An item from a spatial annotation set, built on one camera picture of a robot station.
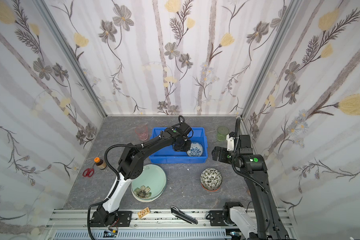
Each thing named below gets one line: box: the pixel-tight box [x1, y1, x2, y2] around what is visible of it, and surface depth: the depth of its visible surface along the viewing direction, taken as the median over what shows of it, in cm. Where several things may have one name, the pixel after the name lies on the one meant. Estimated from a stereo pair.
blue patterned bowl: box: [186, 141, 204, 157], surface depth 97 cm
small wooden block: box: [137, 206, 151, 219], surface depth 77 cm
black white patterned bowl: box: [200, 167, 223, 191], surface depth 83 cm
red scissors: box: [82, 167, 95, 178], surface depth 92 cm
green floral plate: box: [131, 164, 167, 200], surface depth 83 cm
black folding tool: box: [170, 205, 199, 225], surface depth 76 cm
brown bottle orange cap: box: [94, 157, 107, 170], surface depth 89 cm
